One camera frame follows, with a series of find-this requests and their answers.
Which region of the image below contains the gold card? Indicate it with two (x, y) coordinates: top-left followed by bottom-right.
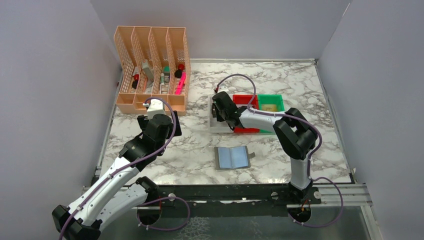
(261, 104), (279, 112)

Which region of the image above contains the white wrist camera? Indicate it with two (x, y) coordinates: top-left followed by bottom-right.
(214, 84), (229, 94)
(143, 99), (166, 120)

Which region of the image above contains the red black stamp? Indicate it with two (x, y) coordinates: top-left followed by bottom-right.
(174, 64), (185, 79)

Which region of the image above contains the pink highlighter pen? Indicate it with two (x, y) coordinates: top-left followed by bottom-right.
(175, 71), (187, 95)

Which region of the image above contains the black mounting rail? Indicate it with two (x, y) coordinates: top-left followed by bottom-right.
(158, 183), (322, 218)

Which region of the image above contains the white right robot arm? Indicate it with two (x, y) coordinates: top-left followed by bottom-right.
(211, 91), (322, 201)

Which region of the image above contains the red plastic bin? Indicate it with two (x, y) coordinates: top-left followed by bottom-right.
(232, 94), (260, 134)

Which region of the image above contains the grey box in organizer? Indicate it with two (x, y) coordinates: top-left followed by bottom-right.
(141, 59), (155, 81)

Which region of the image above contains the green plastic bin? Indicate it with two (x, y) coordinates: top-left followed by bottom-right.
(257, 94), (286, 134)

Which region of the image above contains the green capped bottle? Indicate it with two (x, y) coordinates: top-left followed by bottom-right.
(160, 66), (170, 84)

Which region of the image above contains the purple cable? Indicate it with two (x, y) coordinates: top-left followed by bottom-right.
(57, 96), (176, 240)
(213, 73), (345, 229)

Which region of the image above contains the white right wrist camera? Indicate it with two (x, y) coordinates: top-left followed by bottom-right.
(214, 84), (229, 94)

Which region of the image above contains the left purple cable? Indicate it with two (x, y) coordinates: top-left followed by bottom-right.
(57, 96), (176, 240)

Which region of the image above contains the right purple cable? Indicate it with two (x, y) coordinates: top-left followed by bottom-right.
(213, 73), (345, 229)

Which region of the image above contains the grey metal card holder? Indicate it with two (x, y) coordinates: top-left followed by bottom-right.
(214, 145), (256, 171)

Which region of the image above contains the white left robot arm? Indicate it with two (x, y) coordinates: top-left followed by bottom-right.
(52, 111), (182, 240)

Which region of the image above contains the peach plastic desk organizer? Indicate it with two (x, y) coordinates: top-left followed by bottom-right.
(113, 26), (191, 116)

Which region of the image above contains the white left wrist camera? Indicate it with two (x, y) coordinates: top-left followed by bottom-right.
(143, 99), (166, 120)

